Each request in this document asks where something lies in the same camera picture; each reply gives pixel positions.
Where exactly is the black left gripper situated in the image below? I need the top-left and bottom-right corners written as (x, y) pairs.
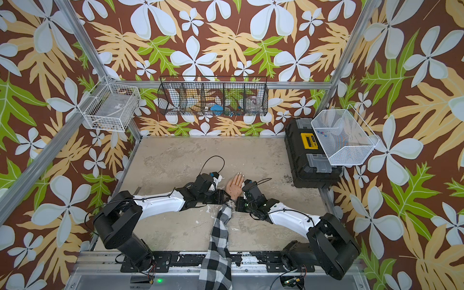
top-left (197, 188), bottom-right (233, 204)

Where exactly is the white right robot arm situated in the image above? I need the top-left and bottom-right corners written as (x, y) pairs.
top-left (238, 180), bottom-right (361, 280)

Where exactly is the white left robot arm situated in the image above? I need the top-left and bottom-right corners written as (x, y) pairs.
top-left (93, 172), bottom-right (230, 273)

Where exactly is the mannequin hand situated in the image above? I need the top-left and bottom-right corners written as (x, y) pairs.
top-left (225, 172), bottom-right (244, 201)

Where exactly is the black yellow tool case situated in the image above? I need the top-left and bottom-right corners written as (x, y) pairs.
top-left (285, 118), bottom-right (343, 189)

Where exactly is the white mesh basket right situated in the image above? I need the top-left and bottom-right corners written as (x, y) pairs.
top-left (311, 109), bottom-right (380, 167)

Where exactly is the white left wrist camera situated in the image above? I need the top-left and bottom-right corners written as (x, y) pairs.
top-left (210, 172), bottom-right (224, 191)

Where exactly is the black left camera cable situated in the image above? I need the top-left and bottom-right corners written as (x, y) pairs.
top-left (198, 155), bottom-right (226, 178)

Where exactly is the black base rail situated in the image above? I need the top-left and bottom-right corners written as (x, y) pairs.
top-left (116, 250), bottom-right (316, 275)

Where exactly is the black wire basket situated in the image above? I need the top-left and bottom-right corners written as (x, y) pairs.
top-left (157, 76), bottom-right (269, 117)

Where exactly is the white wire basket left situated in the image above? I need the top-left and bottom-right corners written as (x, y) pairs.
top-left (79, 77), bottom-right (141, 132)

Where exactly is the aluminium frame back rail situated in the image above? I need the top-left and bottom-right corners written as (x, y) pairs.
top-left (108, 79), bottom-right (332, 91)

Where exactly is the aluminium frame post right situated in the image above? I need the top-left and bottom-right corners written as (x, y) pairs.
top-left (315, 0), bottom-right (382, 116)

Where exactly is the aluminium frame post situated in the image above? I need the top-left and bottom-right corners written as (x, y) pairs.
top-left (56, 1), bottom-right (142, 141)
top-left (315, 0), bottom-right (382, 116)

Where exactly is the aluminium frame post left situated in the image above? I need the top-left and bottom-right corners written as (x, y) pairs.
top-left (56, 1), bottom-right (142, 141)

